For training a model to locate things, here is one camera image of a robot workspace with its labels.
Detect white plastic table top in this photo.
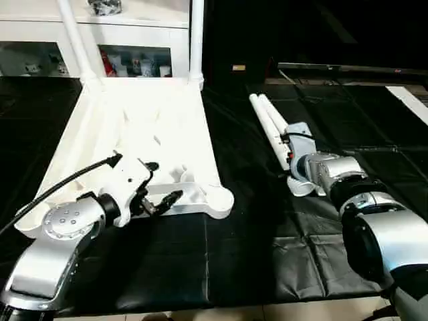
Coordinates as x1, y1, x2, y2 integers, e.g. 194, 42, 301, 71
13, 76, 235, 239

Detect white plastic table leg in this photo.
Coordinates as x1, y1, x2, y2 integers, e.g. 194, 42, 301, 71
57, 0, 106, 91
258, 94, 298, 134
189, 0, 205, 89
249, 94, 319, 197

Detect black work mat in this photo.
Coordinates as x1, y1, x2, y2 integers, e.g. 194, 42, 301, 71
0, 74, 428, 315

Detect white glass-door cabinet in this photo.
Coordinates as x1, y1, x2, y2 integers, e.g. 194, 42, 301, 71
0, 0, 191, 80

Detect white flat strip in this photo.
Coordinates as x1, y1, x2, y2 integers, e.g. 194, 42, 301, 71
386, 86, 428, 126

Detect grey crumpled object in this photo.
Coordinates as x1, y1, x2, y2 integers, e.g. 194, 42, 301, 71
88, 0, 123, 15

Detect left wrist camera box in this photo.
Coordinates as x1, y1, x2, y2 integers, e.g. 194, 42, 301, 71
99, 157, 153, 228

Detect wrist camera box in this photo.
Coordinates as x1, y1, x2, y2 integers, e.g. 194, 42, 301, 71
99, 157, 153, 228
284, 122, 317, 161

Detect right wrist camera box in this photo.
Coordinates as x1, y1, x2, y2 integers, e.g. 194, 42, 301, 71
284, 122, 317, 161

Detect dark long rail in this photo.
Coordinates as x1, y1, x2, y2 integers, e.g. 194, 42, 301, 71
278, 62, 428, 76

